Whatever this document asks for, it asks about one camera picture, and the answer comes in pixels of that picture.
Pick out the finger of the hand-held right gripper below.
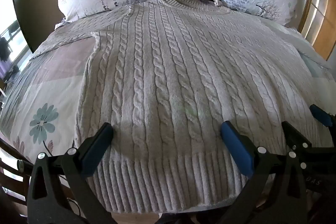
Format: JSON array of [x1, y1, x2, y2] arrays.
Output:
[[281, 121, 313, 153], [309, 104, 336, 130]]

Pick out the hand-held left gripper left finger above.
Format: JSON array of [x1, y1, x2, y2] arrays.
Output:
[[26, 122, 116, 224]]

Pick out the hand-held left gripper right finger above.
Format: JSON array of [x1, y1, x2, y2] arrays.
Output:
[[220, 121, 308, 224]]

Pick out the white cable-knit sweater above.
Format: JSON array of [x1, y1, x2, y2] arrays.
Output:
[[54, 0, 329, 214]]

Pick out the floral bed sheet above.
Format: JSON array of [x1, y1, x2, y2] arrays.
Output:
[[0, 14, 333, 161]]

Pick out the wooden wardrobe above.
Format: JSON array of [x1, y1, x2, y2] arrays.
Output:
[[298, 0, 336, 62]]

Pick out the wooden chair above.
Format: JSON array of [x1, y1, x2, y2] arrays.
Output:
[[0, 140, 30, 215]]

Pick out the window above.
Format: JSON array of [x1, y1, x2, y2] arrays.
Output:
[[0, 0, 30, 83]]

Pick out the brown headboard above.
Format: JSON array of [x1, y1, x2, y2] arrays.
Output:
[[10, 0, 67, 54]]

